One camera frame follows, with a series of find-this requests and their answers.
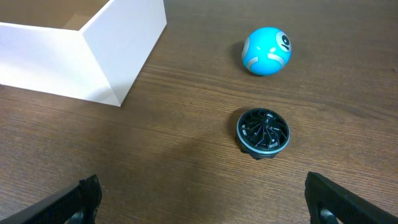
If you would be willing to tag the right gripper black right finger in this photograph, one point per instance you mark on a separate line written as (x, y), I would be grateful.
(329, 202)

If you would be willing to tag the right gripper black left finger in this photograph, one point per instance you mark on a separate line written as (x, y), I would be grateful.
(78, 203)

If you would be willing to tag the black round finned cap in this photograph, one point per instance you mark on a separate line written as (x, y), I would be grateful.
(262, 133)

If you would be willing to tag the open white cardboard box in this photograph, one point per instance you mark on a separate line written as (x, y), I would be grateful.
(87, 49)

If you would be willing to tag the blue ball with grey markings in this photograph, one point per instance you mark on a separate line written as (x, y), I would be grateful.
(266, 51)

